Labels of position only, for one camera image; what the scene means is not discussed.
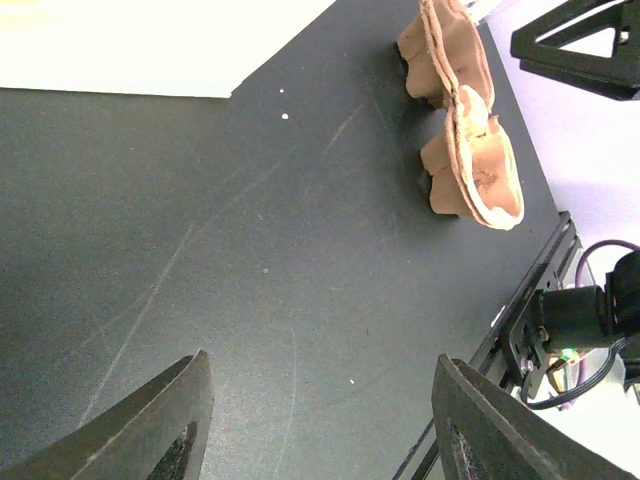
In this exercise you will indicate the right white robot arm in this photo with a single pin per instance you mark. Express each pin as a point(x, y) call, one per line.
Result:
point(587, 317)

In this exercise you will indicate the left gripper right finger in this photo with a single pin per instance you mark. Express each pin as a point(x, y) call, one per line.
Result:
point(484, 433)

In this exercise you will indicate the brown pulp cup carrier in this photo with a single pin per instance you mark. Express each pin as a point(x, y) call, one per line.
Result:
point(472, 166)

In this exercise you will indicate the right small circuit board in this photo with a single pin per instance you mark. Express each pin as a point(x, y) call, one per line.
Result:
point(566, 371)

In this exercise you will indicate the brown paper bag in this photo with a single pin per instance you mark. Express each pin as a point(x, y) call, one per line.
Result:
point(167, 48)

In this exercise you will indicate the black mounting rail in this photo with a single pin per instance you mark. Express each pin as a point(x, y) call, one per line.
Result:
point(512, 353)

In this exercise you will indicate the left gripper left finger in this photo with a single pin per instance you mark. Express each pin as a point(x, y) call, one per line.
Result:
point(158, 431)

